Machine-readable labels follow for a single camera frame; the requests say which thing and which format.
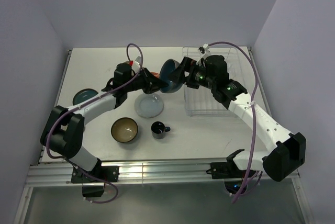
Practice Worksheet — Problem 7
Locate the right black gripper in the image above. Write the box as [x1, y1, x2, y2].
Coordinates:
[166, 57, 216, 90]

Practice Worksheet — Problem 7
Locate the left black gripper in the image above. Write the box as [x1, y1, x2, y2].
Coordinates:
[125, 68, 168, 95]

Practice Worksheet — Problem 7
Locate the blue ceramic bowl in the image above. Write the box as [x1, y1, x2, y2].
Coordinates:
[160, 59, 183, 94]

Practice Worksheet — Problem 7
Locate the beige interior dark bowl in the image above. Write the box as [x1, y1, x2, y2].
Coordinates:
[110, 117, 139, 143]

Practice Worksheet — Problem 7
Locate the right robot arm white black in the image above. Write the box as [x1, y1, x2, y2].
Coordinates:
[168, 55, 306, 182]

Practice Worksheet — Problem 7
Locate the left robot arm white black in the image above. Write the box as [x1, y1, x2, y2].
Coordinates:
[41, 63, 168, 182]

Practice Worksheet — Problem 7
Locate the orange saucer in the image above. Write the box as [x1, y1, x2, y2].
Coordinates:
[151, 72, 160, 78]

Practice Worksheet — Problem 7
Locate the light blue scalloped plate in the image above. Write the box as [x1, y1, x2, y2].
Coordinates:
[134, 93, 164, 118]

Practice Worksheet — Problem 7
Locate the dark blue mug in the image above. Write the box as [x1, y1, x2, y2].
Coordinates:
[151, 121, 171, 139]

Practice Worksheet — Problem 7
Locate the teal dark saucer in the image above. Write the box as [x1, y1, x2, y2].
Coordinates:
[72, 88, 98, 106]

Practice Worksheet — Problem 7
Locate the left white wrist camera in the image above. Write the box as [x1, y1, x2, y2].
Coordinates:
[129, 56, 142, 75]

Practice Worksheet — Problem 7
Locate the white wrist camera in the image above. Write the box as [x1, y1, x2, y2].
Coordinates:
[196, 43, 211, 66]
[129, 56, 142, 75]

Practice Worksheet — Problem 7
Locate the white wire dish rack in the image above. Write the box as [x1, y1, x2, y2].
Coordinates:
[184, 48, 246, 117]

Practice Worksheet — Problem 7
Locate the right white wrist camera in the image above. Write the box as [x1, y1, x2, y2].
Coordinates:
[196, 43, 211, 66]

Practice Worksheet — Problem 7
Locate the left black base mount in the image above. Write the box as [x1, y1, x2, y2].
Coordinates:
[71, 166, 119, 204]

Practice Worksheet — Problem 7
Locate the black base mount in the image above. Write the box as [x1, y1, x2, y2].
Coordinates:
[71, 166, 119, 204]
[206, 161, 246, 180]

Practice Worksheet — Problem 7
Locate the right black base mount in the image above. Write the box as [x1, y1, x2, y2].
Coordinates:
[206, 161, 246, 180]

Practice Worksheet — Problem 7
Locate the aluminium rail frame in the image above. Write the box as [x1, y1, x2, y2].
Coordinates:
[24, 47, 315, 223]

